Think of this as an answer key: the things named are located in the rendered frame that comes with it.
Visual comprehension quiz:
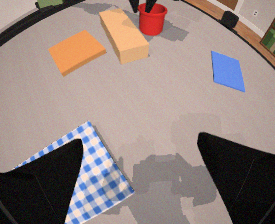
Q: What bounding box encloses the red cup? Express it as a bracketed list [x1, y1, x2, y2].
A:
[138, 3, 168, 36]

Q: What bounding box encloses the blue flat rectangle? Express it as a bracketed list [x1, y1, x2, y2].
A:
[211, 51, 245, 92]

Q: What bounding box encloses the blue and white checkered cloth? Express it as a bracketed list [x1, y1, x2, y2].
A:
[12, 121, 135, 224]

